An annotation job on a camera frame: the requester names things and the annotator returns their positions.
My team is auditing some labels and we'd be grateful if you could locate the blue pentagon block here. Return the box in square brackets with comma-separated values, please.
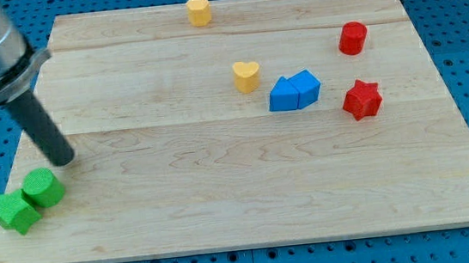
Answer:
[288, 70, 320, 110]

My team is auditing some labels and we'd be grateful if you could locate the green cylinder block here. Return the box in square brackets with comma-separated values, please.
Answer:
[22, 167, 65, 208]

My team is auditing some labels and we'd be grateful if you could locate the red cylinder block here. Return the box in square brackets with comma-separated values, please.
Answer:
[338, 21, 368, 56]

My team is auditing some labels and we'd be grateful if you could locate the yellow heart block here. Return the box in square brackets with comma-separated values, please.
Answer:
[232, 61, 260, 94]

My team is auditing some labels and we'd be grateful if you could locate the yellow hexagon block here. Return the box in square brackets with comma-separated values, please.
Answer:
[186, 0, 211, 28]

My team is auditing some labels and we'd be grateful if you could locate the wooden board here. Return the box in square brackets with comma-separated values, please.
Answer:
[0, 0, 469, 263]

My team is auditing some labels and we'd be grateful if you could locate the red star block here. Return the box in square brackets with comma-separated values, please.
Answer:
[343, 79, 382, 120]

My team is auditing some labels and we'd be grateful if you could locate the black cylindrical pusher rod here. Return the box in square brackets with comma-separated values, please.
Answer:
[4, 90, 75, 167]

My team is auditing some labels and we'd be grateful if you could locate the blue triangle block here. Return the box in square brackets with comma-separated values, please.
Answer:
[269, 76, 299, 112]

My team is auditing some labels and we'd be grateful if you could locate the green star block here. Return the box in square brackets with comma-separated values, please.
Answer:
[0, 189, 42, 235]

